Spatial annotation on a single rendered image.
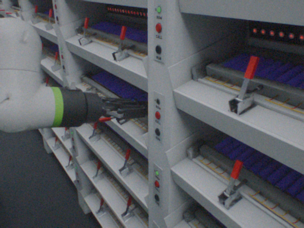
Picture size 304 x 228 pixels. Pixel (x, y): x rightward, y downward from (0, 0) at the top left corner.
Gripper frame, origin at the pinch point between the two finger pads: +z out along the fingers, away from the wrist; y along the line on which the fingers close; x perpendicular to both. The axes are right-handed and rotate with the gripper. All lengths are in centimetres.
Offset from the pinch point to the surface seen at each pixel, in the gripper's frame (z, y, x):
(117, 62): -7.8, 8.3, -10.4
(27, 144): 5, 144, 76
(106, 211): 14, 35, 62
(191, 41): -6.8, -18.1, -20.1
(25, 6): -7, 122, -19
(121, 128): -4.0, 6.5, 8.7
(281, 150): -8.3, -43.3, -8.1
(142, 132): -1.3, -0.7, 7.1
